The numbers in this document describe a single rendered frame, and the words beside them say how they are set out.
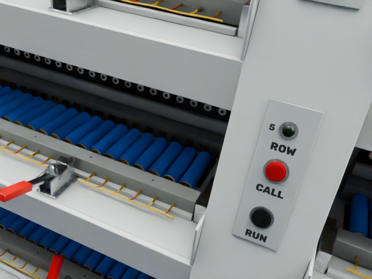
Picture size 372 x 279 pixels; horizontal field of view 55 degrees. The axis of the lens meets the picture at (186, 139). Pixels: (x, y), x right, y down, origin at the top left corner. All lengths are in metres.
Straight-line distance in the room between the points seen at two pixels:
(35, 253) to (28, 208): 0.15
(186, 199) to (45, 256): 0.27
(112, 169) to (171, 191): 0.07
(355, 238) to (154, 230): 0.20
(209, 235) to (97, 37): 0.20
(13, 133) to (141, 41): 0.24
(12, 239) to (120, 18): 0.39
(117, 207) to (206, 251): 0.12
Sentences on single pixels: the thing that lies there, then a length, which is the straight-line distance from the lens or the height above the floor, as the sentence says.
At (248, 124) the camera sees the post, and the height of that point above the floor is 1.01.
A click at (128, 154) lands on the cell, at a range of 0.44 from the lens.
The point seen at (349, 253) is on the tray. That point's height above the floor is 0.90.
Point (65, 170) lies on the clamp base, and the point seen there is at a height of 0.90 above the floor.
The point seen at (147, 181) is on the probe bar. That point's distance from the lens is 0.40.
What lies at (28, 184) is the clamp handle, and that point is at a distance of 0.39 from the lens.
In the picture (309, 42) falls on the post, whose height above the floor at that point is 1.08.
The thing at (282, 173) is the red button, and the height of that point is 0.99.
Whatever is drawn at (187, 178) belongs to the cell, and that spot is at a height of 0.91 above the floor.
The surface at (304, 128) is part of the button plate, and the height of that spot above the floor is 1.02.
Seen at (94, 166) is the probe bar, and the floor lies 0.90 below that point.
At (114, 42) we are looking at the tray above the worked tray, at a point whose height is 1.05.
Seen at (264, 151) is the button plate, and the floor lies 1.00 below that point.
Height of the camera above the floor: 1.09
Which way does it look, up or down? 19 degrees down
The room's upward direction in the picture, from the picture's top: 12 degrees clockwise
